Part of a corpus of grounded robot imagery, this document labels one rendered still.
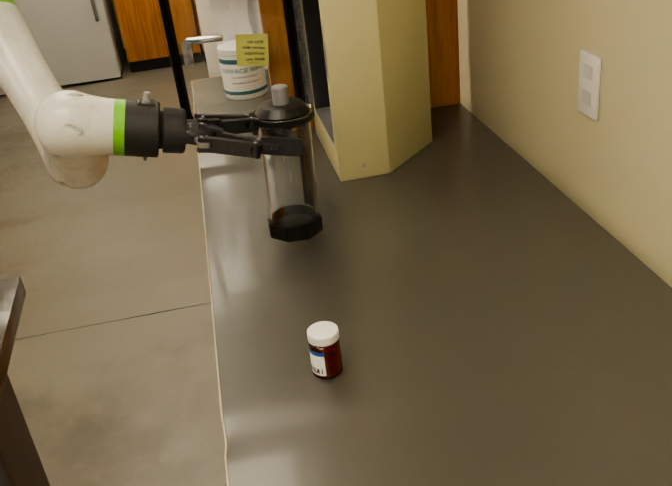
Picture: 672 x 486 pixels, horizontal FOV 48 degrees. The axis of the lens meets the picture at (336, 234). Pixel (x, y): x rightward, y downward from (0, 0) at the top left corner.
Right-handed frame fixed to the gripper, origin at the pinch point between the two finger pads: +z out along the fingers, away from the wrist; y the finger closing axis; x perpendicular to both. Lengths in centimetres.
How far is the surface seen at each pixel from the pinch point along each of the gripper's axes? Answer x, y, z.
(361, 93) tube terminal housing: -2.1, 24.6, 19.8
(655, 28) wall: -27, -20, 51
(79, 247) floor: 132, 214, -53
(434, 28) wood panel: -10, 61, 47
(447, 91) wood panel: 5, 61, 53
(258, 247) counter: 22.5, 2.2, -2.0
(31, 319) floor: 135, 156, -66
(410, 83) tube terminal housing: -3.1, 32.3, 32.6
